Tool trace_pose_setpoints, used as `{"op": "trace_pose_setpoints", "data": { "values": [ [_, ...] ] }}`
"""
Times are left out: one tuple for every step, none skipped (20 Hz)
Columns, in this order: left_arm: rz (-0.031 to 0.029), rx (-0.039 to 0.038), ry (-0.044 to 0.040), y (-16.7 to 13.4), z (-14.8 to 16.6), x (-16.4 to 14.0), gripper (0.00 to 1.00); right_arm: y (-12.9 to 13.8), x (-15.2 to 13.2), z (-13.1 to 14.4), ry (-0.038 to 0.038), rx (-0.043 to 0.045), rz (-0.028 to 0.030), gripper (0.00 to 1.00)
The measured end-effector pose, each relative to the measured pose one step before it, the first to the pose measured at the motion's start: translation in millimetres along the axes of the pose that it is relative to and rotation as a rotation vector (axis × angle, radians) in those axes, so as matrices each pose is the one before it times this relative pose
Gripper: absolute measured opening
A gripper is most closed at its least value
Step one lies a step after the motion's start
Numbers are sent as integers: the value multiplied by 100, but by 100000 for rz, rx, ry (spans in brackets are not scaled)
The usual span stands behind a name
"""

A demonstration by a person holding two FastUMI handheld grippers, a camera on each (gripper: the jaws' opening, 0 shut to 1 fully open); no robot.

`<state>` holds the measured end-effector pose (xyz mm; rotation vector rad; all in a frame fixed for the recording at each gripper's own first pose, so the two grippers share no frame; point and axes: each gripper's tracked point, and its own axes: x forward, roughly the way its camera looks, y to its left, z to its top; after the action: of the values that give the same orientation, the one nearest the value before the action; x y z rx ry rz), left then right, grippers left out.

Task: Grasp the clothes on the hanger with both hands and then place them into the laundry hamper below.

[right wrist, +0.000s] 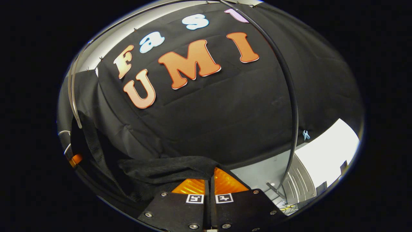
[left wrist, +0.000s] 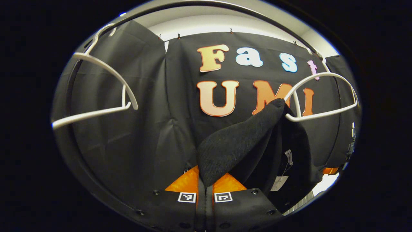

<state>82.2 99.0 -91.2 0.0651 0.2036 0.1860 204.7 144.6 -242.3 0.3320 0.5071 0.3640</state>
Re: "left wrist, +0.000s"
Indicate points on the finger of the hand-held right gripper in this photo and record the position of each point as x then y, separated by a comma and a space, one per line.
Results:
331, 171

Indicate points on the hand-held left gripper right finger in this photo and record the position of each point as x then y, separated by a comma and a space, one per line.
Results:
210, 209

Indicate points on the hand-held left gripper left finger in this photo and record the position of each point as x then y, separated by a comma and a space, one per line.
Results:
201, 206

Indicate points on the black knit jacket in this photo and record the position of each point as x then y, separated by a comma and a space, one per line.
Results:
231, 148

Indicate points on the white plastic hanger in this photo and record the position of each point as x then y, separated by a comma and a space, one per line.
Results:
318, 114
93, 112

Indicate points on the black metal clothes rack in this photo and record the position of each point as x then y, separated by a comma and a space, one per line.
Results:
199, 2

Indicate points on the white metal cabinet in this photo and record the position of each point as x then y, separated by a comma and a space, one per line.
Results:
325, 185

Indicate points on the white paper hang tag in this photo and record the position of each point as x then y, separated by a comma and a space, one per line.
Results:
279, 183

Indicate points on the black backdrop cloth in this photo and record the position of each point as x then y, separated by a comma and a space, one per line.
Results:
161, 129

